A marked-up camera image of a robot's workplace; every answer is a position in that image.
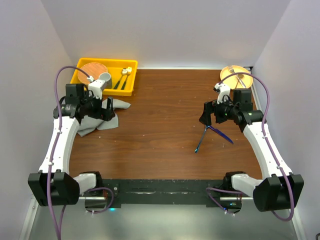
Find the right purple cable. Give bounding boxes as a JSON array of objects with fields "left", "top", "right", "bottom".
[{"left": 205, "top": 72, "right": 295, "bottom": 222}]

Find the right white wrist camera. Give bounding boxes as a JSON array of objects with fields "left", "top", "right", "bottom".
[{"left": 213, "top": 83, "right": 231, "bottom": 104}]

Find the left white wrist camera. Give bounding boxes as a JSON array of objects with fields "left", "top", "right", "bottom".
[{"left": 87, "top": 75, "right": 107, "bottom": 100}]

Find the blue metallic knife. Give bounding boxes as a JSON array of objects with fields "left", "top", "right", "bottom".
[{"left": 208, "top": 125, "right": 234, "bottom": 144}]

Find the grey ceramic mug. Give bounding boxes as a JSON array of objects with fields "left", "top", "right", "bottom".
[{"left": 98, "top": 72, "right": 113, "bottom": 89}]

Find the grey cloth napkin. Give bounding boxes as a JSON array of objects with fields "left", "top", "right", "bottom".
[{"left": 76, "top": 97, "right": 132, "bottom": 137}]

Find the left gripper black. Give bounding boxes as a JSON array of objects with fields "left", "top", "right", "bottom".
[{"left": 80, "top": 90, "right": 115, "bottom": 121}]

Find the silver fork on plate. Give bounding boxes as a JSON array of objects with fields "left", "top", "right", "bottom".
[{"left": 227, "top": 65, "right": 246, "bottom": 88}]

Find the gold spoon black handle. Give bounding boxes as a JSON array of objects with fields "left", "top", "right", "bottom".
[{"left": 113, "top": 68, "right": 128, "bottom": 90}]

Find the round wooden plate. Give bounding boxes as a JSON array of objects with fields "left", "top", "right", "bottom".
[{"left": 77, "top": 62, "right": 108, "bottom": 85}]

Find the blue metallic fork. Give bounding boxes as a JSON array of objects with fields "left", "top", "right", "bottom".
[{"left": 194, "top": 125, "right": 209, "bottom": 154}]

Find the tan round plate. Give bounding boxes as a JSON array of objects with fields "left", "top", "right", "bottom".
[{"left": 220, "top": 65, "right": 253, "bottom": 90}]

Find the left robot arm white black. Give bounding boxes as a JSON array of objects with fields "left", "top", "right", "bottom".
[{"left": 28, "top": 80, "right": 115, "bottom": 206}]

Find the yellow plastic bin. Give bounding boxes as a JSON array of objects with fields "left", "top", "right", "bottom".
[{"left": 70, "top": 57, "right": 138, "bottom": 96}]

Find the silver knife on plate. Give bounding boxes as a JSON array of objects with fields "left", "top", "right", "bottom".
[{"left": 235, "top": 74, "right": 247, "bottom": 89}]

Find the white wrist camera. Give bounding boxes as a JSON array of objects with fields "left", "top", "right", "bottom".
[
  {"left": 87, "top": 75, "right": 107, "bottom": 100},
  {"left": 213, "top": 83, "right": 231, "bottom": 104}
]

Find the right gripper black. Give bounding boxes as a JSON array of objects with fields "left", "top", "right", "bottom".
[{"left": 199, "top": 95, "right": 238, "bottom": 127}]

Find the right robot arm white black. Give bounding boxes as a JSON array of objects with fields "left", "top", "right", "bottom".
[{"left": 199, "top": 88, "right": 304, "bottom": 212}]

